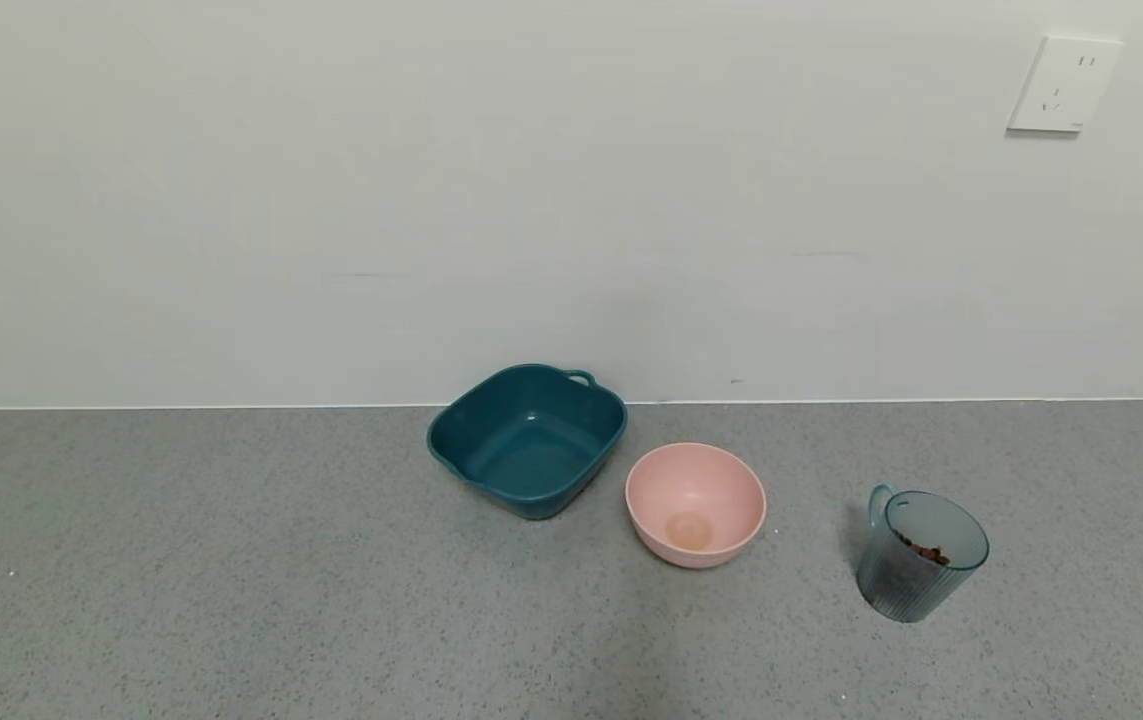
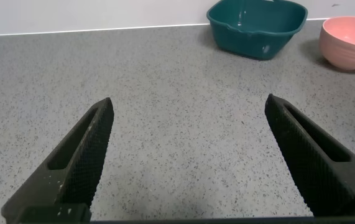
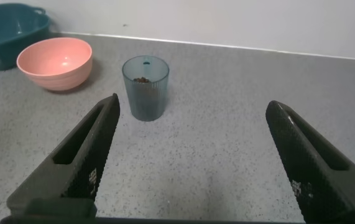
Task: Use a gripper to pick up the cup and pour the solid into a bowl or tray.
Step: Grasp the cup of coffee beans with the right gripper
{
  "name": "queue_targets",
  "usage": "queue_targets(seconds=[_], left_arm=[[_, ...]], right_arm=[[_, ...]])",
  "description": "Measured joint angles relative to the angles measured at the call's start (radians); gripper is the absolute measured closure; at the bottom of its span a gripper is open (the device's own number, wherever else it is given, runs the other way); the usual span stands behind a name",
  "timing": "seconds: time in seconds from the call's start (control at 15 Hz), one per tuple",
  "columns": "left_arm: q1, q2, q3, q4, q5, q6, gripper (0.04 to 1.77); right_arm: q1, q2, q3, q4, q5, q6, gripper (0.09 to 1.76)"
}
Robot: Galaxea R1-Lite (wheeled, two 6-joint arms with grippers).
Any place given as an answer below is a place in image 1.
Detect blue ribbed transparent cup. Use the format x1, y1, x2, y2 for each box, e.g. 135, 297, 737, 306
855, 483, 990, 624

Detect teal square plastic basin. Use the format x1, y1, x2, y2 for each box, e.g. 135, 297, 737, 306
427, 363, 629, 521

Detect roasted coffee beans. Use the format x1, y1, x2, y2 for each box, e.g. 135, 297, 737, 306
896, 533, 952, 567

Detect pink plastic bowl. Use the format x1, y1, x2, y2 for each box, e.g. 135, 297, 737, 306
625, 442, 768, 570

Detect white wall socket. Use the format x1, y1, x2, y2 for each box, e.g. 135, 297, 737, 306
1007, 36, 1124, 135

